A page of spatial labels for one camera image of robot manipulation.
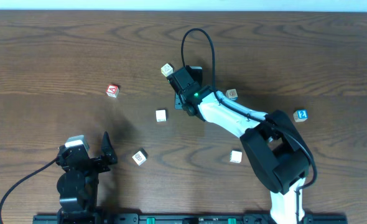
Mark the blue number 2 block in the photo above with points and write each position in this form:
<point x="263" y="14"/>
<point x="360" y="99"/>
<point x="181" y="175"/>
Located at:
<point x="300" y="116"/>

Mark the white block near right arm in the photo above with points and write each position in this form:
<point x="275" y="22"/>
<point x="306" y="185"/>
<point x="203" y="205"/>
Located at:
<point x="236" y="156"/>

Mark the blue-edged picture block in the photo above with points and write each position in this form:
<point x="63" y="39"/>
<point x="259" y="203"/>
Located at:
<point x="232" y="94"/>

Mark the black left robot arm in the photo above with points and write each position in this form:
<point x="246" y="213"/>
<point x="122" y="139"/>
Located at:
<point x="78" y="186"/>

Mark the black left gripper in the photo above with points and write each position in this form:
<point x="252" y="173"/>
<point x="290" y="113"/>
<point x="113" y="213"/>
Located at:
<point x="90" y="162"/>

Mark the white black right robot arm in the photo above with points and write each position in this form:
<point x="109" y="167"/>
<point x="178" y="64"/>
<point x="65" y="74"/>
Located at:
<point x="278" y="155"/>

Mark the yellow-edged white block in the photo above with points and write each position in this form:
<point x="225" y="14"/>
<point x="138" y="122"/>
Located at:
<point x="167" y="69"/>

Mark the plain white block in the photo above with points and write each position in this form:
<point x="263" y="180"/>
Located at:
<point x="161" y="115"/>

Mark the white block black pattern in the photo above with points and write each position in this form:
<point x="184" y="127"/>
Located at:
<point x="140" y="157"/>

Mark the red letter A block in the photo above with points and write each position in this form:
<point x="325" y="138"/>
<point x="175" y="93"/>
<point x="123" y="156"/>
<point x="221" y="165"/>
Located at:
<point x="112" y="91"/>

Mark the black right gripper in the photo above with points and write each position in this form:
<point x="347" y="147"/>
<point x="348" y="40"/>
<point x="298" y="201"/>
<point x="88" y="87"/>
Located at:
<point x="178" y="102"/>

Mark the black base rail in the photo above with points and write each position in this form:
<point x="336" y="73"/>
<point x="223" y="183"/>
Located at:
<point x="253" y="218"/>

